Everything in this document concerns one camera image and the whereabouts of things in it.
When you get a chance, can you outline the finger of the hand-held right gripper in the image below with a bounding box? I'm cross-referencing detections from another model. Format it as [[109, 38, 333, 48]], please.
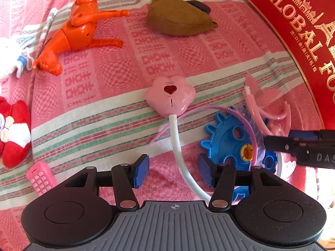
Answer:
[[264, 135, 301, 154], [288, 130, 322, 141]]

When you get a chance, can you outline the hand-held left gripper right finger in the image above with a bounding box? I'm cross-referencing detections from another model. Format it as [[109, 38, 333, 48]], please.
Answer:
[[198, 154, 283, 211]]

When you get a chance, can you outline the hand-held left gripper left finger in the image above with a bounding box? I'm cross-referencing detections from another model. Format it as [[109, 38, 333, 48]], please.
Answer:
[[64, 154, 150, 211]]

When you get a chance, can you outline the blue plastic toy gear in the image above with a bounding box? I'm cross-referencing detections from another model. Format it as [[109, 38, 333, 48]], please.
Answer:
[[197, 105, 278, 202]]

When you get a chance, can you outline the pink plastic butterfly toy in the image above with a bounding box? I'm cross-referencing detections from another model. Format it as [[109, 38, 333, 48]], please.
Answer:
[[242, 74, 291, 137]]

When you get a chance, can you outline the pink flower toy stethoscope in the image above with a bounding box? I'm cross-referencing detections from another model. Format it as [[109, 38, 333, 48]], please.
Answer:
[[145, 75, 213, 202]]

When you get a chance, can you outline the red cardboard box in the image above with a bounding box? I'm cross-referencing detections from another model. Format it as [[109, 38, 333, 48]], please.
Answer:
[[237, 0, 335, 131]]

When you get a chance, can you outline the pink striped blanket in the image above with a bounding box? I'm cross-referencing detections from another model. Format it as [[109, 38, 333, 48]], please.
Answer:
[[0, 0, 325, 243]]

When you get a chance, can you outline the pink toy phone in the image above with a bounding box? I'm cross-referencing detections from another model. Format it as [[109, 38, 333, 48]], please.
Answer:
[[26, 161, 57, 197]]

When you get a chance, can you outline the red plush bear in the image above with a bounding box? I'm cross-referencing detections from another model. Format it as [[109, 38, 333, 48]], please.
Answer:
[[0, 96, 32, 169]]

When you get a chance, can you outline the orange plastic toy horse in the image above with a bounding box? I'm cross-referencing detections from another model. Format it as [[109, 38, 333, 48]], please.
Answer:
[[31, 0, 130, 77]]

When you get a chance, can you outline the brown plush pouch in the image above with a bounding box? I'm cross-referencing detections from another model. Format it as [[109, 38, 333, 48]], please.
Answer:
[[146, 0, 218, 36]]

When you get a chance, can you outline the white plush bunny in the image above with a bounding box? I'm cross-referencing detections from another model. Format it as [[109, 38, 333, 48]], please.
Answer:
[[0, 7, 57, 81]]

